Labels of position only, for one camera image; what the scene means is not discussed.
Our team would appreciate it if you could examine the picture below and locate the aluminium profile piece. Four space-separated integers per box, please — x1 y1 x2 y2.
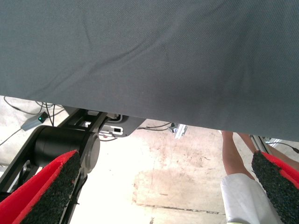
167 123 188 140

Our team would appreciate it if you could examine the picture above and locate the white plastic bracket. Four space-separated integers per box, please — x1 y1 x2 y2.
102 124 124 136

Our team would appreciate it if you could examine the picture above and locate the dark grey table cloth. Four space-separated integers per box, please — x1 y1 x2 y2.
0 0 299 143

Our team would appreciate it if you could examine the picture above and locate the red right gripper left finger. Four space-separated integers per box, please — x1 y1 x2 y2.
0 149 82 224

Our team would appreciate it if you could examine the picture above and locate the grey box with green light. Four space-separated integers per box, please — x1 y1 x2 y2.
21 112 49 131

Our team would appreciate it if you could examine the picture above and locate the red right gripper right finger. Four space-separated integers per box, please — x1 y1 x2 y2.
251 150 299 224

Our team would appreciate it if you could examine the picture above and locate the bare person leg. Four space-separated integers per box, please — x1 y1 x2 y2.
221 130 256 181
237 133 299 168

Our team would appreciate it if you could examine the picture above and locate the thin black floor cable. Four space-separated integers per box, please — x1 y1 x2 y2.
268 141 299 155
0 129 23 147
3 96 65 116
137 122 173 131

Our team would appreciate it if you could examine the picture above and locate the grey metal frame bar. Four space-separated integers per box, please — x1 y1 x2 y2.
250 135 269 154

